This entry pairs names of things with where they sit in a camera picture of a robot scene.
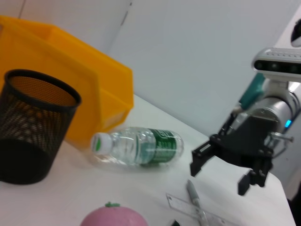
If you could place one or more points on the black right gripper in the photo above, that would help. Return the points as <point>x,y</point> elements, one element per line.
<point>249,141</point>

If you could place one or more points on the clear water bottle green label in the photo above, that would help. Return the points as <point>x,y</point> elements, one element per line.
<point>141,146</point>

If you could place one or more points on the pink toy peach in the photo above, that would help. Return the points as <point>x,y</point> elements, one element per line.
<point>113,217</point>

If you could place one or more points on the grey marker pen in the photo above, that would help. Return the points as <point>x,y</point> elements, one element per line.
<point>193,195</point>

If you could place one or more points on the transparent plastic ruler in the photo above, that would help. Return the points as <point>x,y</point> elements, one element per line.
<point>178,203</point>

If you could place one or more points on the black mesh pen holder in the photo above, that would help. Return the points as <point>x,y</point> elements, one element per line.
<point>35,117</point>

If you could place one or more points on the white and black robot head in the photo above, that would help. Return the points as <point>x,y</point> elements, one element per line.
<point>296,35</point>

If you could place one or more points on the yellow plastic storage bin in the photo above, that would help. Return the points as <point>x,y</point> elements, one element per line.
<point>70,70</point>

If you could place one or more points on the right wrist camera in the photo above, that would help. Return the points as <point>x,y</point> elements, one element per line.
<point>277,63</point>

